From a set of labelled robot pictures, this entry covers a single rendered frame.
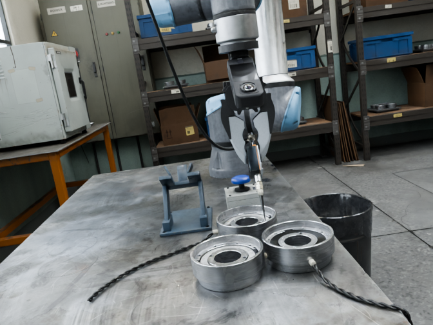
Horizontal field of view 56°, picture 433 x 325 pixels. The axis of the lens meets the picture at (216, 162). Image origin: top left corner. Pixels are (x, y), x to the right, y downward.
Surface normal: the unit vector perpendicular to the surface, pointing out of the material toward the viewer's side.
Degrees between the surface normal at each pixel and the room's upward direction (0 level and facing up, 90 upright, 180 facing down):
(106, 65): 90
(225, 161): 73
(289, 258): 90
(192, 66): 90
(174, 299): 0
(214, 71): 82
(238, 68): 32
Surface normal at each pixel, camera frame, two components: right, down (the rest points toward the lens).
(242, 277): 0.33, 0.15
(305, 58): 0.05, 0.21
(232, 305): -0.14, -0.97
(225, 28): -0.52, 0.26
